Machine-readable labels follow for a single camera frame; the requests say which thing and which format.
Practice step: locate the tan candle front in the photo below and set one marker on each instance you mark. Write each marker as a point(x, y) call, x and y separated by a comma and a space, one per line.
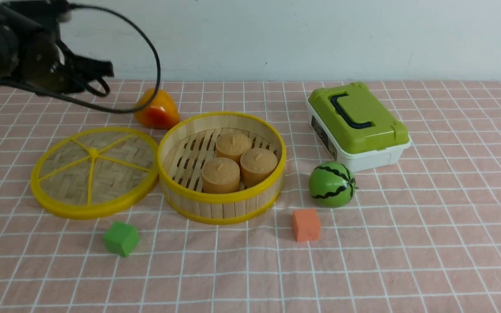
point(220, 176)

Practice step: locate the green white lunch box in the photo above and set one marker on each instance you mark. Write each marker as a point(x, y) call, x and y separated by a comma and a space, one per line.
point(355, 127)

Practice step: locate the orange foam cube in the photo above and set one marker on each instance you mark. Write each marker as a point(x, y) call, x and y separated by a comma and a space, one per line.
point(306, 225)

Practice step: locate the yellow woven steamer lid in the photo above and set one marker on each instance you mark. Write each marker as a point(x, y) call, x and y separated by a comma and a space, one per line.
point(96, 173)

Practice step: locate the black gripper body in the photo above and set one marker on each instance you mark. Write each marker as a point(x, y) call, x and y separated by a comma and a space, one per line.
point(41, 62)

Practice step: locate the green toy watermelon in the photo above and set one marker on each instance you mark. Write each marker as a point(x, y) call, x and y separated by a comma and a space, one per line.
point(332, 185)

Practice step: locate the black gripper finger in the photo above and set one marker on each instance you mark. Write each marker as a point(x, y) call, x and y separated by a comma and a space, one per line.
point(93, 69)

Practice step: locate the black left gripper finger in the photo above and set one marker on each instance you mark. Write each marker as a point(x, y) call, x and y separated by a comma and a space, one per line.
point(95, 85)

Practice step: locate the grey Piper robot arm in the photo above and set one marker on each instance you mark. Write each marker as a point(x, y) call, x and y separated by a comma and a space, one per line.
point(9, 44)

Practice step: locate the tan candle back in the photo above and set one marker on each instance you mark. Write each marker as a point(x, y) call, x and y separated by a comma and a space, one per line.
point(232, 146)

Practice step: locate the orange toy mango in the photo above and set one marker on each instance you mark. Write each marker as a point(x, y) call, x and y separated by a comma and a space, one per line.
point(161, 113)

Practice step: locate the green foam cube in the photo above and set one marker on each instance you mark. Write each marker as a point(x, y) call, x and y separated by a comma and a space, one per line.
point(121, 239)

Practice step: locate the yellow bamboo steamer basket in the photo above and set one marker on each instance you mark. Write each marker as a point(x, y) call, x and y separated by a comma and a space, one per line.
point(185, 149)

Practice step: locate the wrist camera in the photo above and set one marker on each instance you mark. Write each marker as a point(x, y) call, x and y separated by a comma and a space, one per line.
point(56, 10)

